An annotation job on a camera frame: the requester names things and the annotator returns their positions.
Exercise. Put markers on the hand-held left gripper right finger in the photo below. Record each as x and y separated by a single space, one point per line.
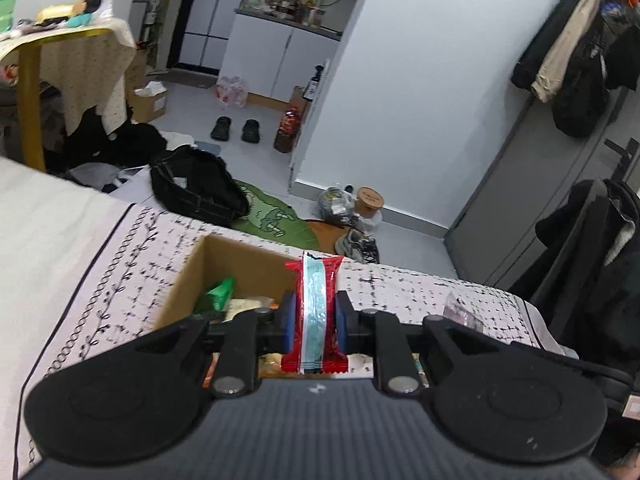
344 322

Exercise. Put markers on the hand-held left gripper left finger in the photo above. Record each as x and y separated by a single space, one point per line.
287 322

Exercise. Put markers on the red snack packet teal stripe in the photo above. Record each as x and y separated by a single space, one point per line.
315 310

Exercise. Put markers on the brown cardboard box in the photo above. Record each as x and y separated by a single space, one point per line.
225 260

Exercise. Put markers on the small green snack packet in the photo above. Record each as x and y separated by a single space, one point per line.
217 297

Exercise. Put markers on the grey sneaker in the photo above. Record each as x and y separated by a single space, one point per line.
357 247

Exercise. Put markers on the brown floor mat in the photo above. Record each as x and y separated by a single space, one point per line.
330 237

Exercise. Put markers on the green floor mat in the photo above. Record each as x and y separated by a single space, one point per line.
275 217

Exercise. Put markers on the grey bag of items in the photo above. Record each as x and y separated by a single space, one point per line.
336 205

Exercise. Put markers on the clear purple snack packet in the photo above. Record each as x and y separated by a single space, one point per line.
462 310

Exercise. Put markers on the jar with wooden lid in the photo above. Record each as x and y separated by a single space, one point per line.
369 202

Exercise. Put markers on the black bag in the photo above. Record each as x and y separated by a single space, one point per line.
200 185

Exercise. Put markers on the red drink bottle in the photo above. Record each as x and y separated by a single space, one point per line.
287 130

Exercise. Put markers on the black slipper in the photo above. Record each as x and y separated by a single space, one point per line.
250 131
221 129

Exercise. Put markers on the grey door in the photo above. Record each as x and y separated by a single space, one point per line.
500 200

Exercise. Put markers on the black coat on door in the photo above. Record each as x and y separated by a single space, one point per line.
575 270

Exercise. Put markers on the pink plastic bag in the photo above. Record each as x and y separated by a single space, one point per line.
231 91

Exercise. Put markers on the black spray bottle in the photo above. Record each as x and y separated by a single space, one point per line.
312 85

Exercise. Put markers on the small cardboard box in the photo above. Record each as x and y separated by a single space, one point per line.
150 105

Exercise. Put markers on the white cabinet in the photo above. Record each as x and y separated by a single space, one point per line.
270 55

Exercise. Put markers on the dotted tablecloth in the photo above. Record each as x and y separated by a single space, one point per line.
85 75

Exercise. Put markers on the hanging black coat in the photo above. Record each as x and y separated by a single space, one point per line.
580 85

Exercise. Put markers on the yellow wooden table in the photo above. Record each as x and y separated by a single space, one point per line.
31 100

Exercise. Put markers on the hanging beige garment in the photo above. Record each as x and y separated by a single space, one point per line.
560 55

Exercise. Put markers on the small doll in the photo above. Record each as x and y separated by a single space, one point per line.
86 7

